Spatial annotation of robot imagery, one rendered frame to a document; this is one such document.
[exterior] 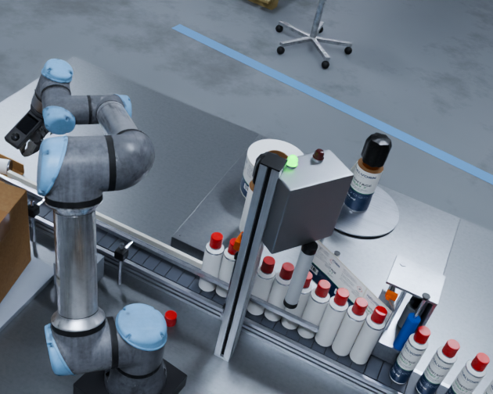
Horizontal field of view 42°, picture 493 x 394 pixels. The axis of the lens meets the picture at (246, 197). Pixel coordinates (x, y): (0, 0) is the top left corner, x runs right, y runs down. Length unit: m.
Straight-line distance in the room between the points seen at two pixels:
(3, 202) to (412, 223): 1.33
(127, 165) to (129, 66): 3.20
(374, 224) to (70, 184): 1.20
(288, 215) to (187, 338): 0.60
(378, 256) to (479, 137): 2.70
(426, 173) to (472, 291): 1.99
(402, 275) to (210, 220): 0.67
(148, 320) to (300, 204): 0.44
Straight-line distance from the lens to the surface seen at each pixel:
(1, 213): 1.71
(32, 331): 1.83
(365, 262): 2.09
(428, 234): 2.29
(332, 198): 1.41
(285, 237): 1.41
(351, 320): 1.71
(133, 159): 1.32
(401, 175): 4.05
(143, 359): 1.51
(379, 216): 2.26
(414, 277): 1.72
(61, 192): 1.32
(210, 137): 2.50
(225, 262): 1.75
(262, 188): 1.35
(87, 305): 1.44
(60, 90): 1.72
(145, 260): 1.92
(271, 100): 4.38
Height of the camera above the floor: 2.29
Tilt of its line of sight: 40 degrees down
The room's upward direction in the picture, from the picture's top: 13 degrees clockwise
